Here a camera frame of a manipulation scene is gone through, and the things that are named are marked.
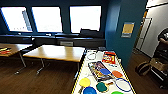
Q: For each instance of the yellow framed wall notice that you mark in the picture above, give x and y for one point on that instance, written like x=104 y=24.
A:
x=128 y=29

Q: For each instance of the orange yellow toy pile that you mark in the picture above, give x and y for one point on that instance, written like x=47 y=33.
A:
x=4 y=51

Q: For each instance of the blue bowl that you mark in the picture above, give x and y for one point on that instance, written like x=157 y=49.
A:
x=90 y=90

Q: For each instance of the dark green round disc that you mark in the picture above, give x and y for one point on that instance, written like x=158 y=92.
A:
x=101 y=87

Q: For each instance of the white table with dishes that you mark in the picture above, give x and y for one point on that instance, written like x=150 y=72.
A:
x=83 y=69

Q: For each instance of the dark backpack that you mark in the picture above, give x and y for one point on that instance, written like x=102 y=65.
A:
x=143 y=68

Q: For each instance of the bright room window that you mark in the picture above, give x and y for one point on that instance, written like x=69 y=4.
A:
x=15 y=19
x=46 y=19
x=85 y=19

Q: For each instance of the glass door white frame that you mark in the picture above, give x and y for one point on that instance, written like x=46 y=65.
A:
x=144 y=33

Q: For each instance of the dark sofa cushion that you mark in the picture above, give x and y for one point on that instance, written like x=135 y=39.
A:
x=90 y=33

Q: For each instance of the green bowl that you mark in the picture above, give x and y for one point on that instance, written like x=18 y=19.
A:
x=117 y=92

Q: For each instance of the white rimmed plate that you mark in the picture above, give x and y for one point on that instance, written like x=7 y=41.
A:
x=91 y=56

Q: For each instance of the blue round disc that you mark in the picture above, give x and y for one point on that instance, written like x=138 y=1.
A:
x=105 y=71

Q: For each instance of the long wooden table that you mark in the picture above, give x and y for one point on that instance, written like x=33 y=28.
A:
x=18 y=47
x=56 y=52

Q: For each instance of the yellow round disc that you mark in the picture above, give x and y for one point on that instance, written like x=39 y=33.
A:
x=84 y=82

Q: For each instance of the dark bench sofa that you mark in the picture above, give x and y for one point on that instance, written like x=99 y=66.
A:
x=46 y=40

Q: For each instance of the white vent box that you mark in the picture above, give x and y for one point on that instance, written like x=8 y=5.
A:
x=66 y=43

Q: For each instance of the orange round disc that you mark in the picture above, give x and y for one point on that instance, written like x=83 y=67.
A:
x=117 y=74

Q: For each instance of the person in dark shirt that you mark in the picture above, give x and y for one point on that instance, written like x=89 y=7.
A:
x=164 y=35

